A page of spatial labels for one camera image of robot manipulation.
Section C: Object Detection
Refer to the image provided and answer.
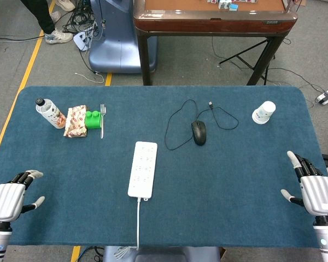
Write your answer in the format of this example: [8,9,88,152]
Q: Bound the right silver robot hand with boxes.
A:
[280,151,328,217]

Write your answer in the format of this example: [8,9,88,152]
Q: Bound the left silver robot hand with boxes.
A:
[0,169,45,223]

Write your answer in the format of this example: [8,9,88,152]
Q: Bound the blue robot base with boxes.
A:
[88,0,158,74]

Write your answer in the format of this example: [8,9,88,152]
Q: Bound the white paper cup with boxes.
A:
[251,101,277,125]

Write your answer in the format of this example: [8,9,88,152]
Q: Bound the white printed bottle black cap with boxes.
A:
[35,98,67,129]

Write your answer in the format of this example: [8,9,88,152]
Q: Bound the crumpled printed snack wrapper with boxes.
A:
[63,105,89,139]

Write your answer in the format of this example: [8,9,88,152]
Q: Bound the green toy block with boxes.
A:
[84,110,103,129]

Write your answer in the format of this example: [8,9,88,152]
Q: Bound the silver metal fork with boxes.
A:
[99,104,107,139]

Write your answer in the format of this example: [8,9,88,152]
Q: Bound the black computer mouse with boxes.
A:
[191,120,207,146]

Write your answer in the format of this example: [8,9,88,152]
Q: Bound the blue table cloth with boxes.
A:
[0,86,328,249]

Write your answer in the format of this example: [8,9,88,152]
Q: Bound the grey robot torso base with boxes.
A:
[102,246,221,262]

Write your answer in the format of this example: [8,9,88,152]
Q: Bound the white sneaker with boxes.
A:
[45,29,74,45]
[55,0,76,12]

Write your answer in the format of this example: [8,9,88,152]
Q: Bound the person leg black trousers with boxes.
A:
[19,0,56,35]

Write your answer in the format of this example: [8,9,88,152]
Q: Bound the brown mahjong table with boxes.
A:
[133,0,298,87]

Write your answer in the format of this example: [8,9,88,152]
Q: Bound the white power strip cable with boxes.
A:
[114,197,150,259]

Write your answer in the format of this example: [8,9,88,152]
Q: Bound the white loose floor cable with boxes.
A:
[74,72,106,84]

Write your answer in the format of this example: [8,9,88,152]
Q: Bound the black mouse cable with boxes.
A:
[164,99,239,151]

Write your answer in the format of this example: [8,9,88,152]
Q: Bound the white device with cables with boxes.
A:
[73,29,99,52]

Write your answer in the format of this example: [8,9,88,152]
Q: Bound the tangled black floor cables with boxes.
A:
[62,0,103,35]

